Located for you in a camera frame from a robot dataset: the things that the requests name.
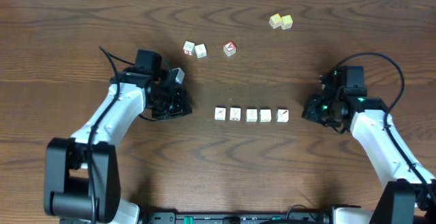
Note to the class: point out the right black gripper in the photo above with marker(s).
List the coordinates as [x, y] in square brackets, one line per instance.
[311, 111]

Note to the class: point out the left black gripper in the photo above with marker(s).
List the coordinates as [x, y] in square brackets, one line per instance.
[182, 105]

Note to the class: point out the white block blue edge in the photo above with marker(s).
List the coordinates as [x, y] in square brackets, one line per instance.
[282, 116]

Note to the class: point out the white dragonfly block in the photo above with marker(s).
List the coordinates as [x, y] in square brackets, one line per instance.
[220, 114]

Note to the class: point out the plain white block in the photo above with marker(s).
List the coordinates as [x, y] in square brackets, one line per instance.
[265, 115]

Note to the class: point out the white block with oval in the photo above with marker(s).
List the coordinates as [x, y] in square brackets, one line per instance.
[235, 114]

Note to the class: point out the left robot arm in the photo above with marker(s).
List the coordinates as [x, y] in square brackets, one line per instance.
[81, 181]

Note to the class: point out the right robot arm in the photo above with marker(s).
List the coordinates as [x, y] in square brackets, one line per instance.
[408, 187]

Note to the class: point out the white block red bottom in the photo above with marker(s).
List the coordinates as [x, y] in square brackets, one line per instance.
[189, 48]

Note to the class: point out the red letter block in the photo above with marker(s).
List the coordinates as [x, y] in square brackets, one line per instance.
[229, 48]

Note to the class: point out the yellow block right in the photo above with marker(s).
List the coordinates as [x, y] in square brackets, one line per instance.
[287, 22]

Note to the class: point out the yellow block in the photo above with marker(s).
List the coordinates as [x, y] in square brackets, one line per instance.
[275, 21]
[287, 22]

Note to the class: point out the yellow block left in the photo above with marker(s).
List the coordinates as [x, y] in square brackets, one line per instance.
[275, 21]

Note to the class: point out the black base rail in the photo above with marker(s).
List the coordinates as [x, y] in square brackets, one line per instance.
[296, 214]

